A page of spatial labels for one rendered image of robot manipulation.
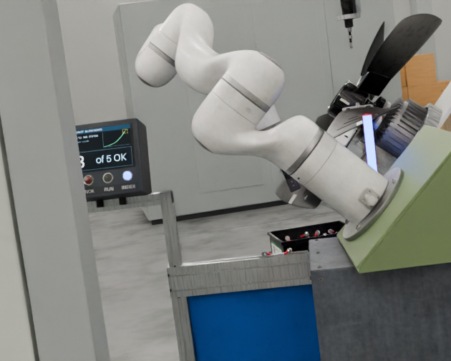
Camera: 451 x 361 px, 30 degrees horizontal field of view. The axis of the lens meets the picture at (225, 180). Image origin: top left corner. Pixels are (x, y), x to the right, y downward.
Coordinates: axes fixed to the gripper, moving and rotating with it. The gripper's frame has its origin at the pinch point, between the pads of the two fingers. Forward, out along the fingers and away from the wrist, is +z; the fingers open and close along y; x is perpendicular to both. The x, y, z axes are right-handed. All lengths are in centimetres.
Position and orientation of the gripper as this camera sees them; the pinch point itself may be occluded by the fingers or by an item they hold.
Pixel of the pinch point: (293, 184)
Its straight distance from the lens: 250.0
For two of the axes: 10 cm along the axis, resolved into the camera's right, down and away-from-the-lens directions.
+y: 0.9, -1.4, 9.9
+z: 4.1, 9.1, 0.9
